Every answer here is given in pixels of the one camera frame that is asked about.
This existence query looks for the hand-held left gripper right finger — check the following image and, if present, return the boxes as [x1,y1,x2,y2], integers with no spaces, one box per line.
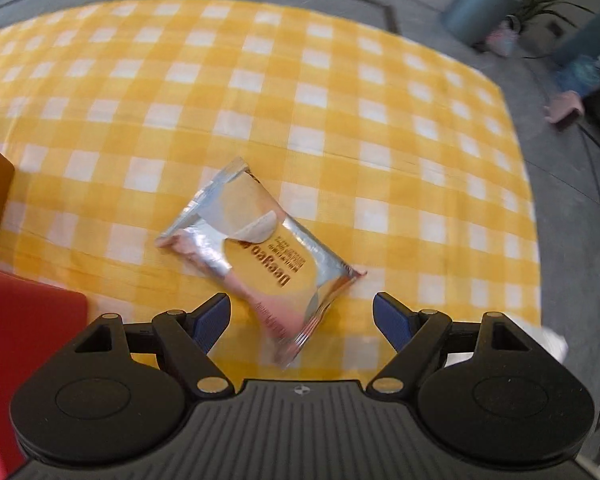
[366,292,539,397]

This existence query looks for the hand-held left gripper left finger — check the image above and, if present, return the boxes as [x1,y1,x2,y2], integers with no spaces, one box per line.
[66,292,233,397]

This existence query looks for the silver snack packet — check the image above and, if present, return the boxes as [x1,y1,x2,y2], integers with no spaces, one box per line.
[154,156,369,372]

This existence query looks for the white crumpled cloth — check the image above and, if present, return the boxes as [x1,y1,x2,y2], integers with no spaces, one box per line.
[522,326,569,363]

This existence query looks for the red box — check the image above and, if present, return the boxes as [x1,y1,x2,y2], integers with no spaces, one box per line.
[0,265,89,480]

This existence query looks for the yellow checkered tablecloth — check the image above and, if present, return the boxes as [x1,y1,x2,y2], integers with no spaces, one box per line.
[0,0,542,387]

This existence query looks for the pink space heater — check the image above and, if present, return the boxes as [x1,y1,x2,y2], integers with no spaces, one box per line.
[544,90,587,132]

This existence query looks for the pink woven basket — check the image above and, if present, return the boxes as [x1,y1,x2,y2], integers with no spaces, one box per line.
[484,17,522,57]

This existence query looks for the blue water bottle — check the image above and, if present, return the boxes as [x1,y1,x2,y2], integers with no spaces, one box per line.
[552,52,600,97]

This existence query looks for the grey-blue trash can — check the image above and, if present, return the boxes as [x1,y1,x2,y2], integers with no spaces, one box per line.
[439,0,524,47]

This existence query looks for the potted snake plant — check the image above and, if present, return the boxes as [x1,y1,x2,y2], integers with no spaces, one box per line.
[514,0,597,32]

